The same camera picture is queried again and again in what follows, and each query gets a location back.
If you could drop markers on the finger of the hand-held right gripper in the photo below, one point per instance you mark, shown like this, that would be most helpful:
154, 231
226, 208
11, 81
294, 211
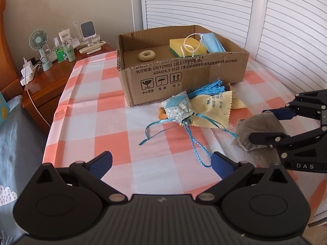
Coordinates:
281, 113
270, 137

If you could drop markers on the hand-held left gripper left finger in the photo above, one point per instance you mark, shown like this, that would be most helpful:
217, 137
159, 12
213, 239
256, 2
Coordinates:
101, 163

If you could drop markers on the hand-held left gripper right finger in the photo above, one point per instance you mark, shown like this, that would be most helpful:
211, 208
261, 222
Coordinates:
222, 168

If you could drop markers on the dark grey fabric pouch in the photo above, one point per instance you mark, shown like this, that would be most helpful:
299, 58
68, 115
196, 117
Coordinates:
255, 125

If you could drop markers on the brown cardboard box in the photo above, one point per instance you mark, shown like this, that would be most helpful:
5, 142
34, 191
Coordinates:
178, 81

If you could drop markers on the blue face mask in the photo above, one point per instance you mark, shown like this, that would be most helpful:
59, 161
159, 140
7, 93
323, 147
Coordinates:
212, 43

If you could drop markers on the cream hair scrunchie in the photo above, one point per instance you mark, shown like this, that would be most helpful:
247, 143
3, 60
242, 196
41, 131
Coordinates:
143, 57

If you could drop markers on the yellow green sponge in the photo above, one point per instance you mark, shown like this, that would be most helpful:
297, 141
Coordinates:
178, 46

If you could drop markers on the orange white checkered tablecloth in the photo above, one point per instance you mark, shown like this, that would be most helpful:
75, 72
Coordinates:
153, 172

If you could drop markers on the yellow lens cleaning cloth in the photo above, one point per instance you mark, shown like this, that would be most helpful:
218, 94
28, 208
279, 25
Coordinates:
213, 109

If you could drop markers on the patterned sachet with blue tassel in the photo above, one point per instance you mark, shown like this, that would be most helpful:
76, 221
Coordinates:
177, 107

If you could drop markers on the grey printed bed sheet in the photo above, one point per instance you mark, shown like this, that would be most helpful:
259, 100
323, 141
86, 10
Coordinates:
23, 163

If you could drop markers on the orange foam earplugs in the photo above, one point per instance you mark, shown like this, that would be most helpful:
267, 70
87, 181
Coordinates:
162, 114

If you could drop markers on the white louvered door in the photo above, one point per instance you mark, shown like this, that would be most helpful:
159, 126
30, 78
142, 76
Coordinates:
194, 2
293, 35

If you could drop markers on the wooden nightstand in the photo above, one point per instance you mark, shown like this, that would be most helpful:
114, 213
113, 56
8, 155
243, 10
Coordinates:
51, 81

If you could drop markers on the green bottles on nightstand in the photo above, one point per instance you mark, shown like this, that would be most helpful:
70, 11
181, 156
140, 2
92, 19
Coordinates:
70, 53

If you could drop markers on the green liquid bottle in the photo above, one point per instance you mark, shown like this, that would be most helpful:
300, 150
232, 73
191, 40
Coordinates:
60, 55

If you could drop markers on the white charger block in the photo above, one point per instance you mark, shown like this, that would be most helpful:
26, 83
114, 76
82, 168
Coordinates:
28, 72

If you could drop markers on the white remote control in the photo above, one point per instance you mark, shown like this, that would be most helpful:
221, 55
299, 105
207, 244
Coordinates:
93, 47

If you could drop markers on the white tube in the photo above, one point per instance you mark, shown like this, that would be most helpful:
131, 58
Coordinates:
64, 36

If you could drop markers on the phone on white stand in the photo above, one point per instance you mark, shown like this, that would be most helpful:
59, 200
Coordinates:
87, 30

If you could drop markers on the green handheld fan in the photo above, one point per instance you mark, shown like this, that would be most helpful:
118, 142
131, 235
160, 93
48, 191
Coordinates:
38, 39

